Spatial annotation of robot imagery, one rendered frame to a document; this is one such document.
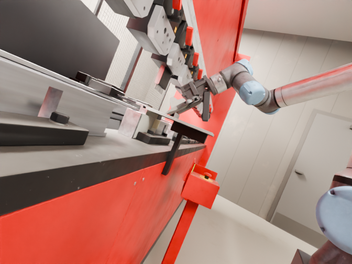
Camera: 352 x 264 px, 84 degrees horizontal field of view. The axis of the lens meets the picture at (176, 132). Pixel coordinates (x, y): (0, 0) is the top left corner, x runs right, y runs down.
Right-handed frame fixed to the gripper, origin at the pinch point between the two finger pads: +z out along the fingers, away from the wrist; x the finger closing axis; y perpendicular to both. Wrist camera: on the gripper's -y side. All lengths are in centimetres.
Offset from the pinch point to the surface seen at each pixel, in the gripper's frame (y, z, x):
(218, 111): 22, -31, -215
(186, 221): -48, 22, -27
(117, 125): 26, 49, -56
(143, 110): 5.2, 7.6, 7.1
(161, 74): 14.9, -4.6, 5.0
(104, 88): 22.7, 19.5, 4.9
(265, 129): -37, -100, -326
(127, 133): -1.6, 14.5, 14.1
